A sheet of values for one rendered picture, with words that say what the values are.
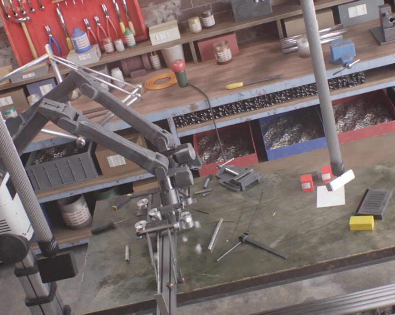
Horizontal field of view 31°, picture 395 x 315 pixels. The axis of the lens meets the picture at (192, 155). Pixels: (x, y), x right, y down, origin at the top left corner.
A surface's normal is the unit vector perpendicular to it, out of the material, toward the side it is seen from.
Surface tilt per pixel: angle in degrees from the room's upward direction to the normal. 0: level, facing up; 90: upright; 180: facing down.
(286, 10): 0
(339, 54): 90
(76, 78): 65
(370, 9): 90
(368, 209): 0
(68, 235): 0
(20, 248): 90
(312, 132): 25
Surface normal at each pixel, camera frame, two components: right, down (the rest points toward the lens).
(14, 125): -0.35, 0.11
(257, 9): 0.02, 0.47
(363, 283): -0.25, -0.85
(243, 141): -0.16, -0.62
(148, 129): -0.49, -0.07
